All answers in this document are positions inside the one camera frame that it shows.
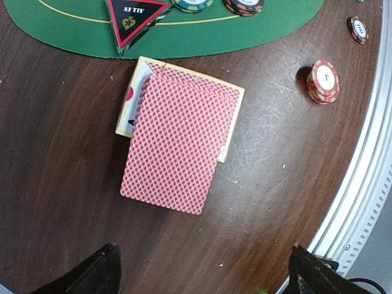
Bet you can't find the aluminium front rail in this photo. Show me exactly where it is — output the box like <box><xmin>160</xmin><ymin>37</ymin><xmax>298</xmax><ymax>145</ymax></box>
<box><xmin>278</xmin><ymin>0</ymin><xmax>392</xmax><ymax>294</ymax></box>

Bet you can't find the card deck box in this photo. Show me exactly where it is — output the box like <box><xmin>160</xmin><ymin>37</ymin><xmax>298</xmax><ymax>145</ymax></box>
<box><xmin>115</xmin><ymin>56</ymin><xmax>244</xmax><ymax>163</ymax></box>

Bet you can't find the black triangular all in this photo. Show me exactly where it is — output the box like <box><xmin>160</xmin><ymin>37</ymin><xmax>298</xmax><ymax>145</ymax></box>
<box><xmin>105</xmin><ymin>0</ymin><xmax>173</xmax><ymax>56</ymax></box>

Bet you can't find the red orange chip stack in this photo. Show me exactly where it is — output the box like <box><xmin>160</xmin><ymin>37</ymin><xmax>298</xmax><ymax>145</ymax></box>
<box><xmin>306</xmin><ymin>59</ymin><xmax>340</xmax><ymax>105</ymax></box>

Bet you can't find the red backed card deck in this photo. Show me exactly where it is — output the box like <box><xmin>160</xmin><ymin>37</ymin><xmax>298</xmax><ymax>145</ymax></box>
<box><xmin>120</xmin><ymin>72</ymin><xmax>239</xmax><ymax>215</ymax></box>

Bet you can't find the green 20 chip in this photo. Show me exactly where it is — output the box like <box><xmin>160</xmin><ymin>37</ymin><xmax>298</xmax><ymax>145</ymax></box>
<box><xmin>170</xmin><ymin>0</ymin><xmax>214</xmax><ymax>13</ymax></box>

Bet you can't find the green round poker mat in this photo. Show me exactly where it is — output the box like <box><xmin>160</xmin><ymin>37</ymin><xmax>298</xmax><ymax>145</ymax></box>
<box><xmin>4</xmin><ymin>1</ymin><xmax>323</xmax><ymax>59</ymax></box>

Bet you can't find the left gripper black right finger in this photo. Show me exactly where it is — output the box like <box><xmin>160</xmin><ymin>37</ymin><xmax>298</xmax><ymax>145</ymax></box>
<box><xmin>288</xmin><ymin>246</ymin><xmax>369</xmax><ymax>293</ymax></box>

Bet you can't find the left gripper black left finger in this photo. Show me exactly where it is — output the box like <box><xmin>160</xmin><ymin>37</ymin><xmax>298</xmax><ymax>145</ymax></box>
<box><xmin>33</xmin><ymin>244</ymin><xmax>122</xmax><ymax>293</ymax></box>

